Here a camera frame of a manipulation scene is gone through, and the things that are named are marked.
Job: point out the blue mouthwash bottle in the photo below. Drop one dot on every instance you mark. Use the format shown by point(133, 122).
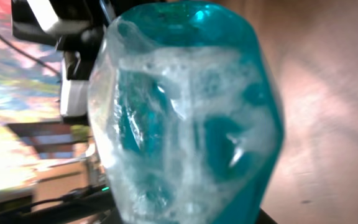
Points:
point(185, 114)

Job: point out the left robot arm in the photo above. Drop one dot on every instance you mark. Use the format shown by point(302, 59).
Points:
point(76, 29)

